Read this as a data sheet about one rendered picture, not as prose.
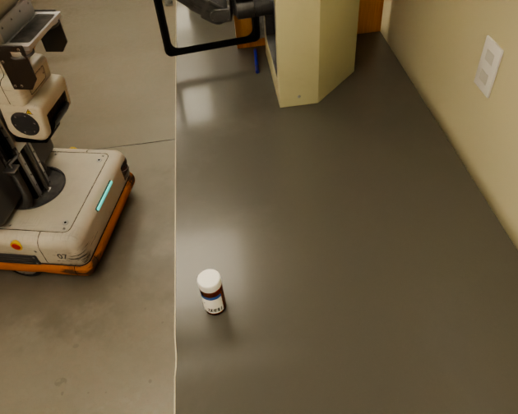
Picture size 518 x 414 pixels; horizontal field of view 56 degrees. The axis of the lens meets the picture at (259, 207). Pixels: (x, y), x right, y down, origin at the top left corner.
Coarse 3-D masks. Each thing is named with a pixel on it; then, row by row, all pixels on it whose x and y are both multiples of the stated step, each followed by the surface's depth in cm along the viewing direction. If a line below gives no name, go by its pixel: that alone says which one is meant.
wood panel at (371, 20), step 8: (360, 0) 157; (368, 0) 157; (376, 0) 157; (360, 8) 159; (368, 8) 159; (376, 8) 159; (360, 16) 161; (368, 16) 161; (376, 16) 161; (360, 24) 163; (368, 24) 163; (376, 24) 163; (360, 32) 165; (368, 32) 165; (264, 40) 163
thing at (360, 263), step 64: (192, 64) 158; (384, 64) 151; (192, 128) 134; (256, 128) 133; (320, 128) 131; (384, 128) 129; (192, 192) 117; (256, 192) 115; (320, 192) 114; (384, 192) 112; (448, 192) 111; (192, 256) 103; (256, 256) 102; (320, 256) 101; (384, 256) 100; (448, 256) 99; (512, 256) 98; (192, 320) 92; (256, 320) 92; (320, 320) 91; (384, 320) 90; (448, 320) 89; (512, 320) 88; (192, 384) 84; (256, 384) 83; (320, 384) 82; (384, 384) 81; (448, 384) 81; (512, 384) 80
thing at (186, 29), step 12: (168, 12) 143; (180, 12) 144; (192, 12) 145; (168, 24) 145; (180, 24) 146; (192, 24) 147; (204, 24) 148; (228, 24) 150; (240, 24) 151; (180, 36) 149; (192, 36) 150; (204, 36) 151; (216, 36) 152; (228, 36) 152; (240, 36) 153
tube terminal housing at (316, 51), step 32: (288, 0) 117; (320, 0) 117; (352, 0) 130; (288, 32) 122; (320, 32) 124; (352, 32) 137; (288, 64) 129; (320, 64) 130; (352, 64) 146; (288, 96) 136; (320, 96) 138
